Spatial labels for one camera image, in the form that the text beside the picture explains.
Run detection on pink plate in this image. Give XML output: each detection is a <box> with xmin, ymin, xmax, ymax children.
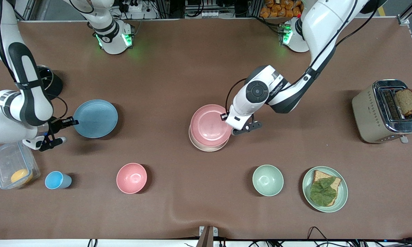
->
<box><xmin>190</xmin><ymin>104</ymin><xmax>233</xmax><ymax>143</ymax></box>

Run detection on blue plate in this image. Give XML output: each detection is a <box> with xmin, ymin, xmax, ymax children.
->
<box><xmin>73</xmin><ymin>99</ymin><xmax>119</xmax><ymax>139</ymax></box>

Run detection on beige plate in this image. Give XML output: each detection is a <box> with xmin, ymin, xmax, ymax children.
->
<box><xmin>188</xmin><ymin>125</ymin><xmax>231</xmax><ymax>152</ymax></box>

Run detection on glass lid blue knob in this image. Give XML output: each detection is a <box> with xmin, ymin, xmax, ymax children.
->
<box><xmin>38</xmin><ymin>66</ymin><xmax>52</xmax><ymax>92</ymax></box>

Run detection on blue cup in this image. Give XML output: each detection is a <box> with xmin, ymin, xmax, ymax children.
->
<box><xmin>45</xmin><ymin>171</ymin><xmax>73</xmax><ymax>190</ymax></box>

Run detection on orange round food piece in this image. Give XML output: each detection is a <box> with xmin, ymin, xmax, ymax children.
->
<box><xmin>10</xmin><ymin>169</ymin><xmax>34</xmax><ymax>186</ymax></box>

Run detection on clear plastic food container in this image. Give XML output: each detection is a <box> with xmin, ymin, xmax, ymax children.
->
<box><xmin>0</xmin><ymin>141</ymin><xmax>41</xmax><ymax>190</ymax></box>

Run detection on green bowl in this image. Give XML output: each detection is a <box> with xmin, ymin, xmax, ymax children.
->
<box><xmin>252</xmin><ymin>165</ymin><xmax>284</xmax><ymax>197</ymax></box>

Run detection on pink bowl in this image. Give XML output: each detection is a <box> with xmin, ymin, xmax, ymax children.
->
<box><xmin>116</xmin><ymin>163</ymin><xmax>148</xmax><ymax>195</ymax></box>

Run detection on bread slice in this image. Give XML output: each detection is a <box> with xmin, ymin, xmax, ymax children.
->
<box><xmin>311</xmin><ymin>170</ymin><xmax>342</xmax><ymax>207</ymax></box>

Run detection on orange snack bags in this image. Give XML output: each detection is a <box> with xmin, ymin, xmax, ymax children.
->
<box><xmin>260</xmin><ymin>0</ymin><xmax>303</xmax><ymax>18</ymax></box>

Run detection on green lettuce leaf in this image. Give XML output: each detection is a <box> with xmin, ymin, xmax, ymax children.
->
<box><xmin>310</xmin><ymin>177</ymin><xmax>337</xmax><ymax>207</ymax></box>

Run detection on white power strip black plugs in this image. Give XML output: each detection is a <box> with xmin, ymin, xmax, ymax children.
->
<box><xmin>118</xmin><ymin>0</ymin><xmax>144</xmax><ymax>13</ymax></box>

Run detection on green plate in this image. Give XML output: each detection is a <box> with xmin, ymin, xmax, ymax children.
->
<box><xmin>302</xmin><ymin>166</ymin><xmax>349</xmax><ymax>213</ymax></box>

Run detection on beige chrome toaster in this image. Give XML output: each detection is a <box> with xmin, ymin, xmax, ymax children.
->
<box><xmin>351</xmin><ymin>79</ymin><xmax>412</xmax><ymax>144</ymax></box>

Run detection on brown toast slice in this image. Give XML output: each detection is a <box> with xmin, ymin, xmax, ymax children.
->
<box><xmin>394</xmin><ymin>88</ymin><xmax>412</xmax><ymax>116</ymax></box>

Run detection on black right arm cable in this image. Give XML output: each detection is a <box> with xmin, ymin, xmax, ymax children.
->
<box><xmin>0</xmin><ymin>0</ymin><xmax>69</xmax><ymax>121</ymax></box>

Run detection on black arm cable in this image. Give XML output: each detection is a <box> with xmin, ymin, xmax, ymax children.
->
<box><xmin>225</xmin><ymin>0</ymin><xmax>379</xmax><ymax>112</ymax></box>
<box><xmin>0</xmin><ymin>0</ymin><xmax>69</xmax><ymax>121</ymax></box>

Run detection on black saucepan blue handle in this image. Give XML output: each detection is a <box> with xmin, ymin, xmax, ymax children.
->
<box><xmin>37</xmin><ymin>64</ymin><xmax>63</xmax><ymax>101</ymax></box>

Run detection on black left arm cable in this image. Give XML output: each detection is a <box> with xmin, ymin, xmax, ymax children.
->
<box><xmin>225</xmin><ymin>0</ymin><xmax>379</xmax><ymax>112</ymax></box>

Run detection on black looped floor cable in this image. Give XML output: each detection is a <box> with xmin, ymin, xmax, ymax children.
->
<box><xmin>307</xmin><ymin>226</ymin><xmax>330</xmax><ymax>247</ymax></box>

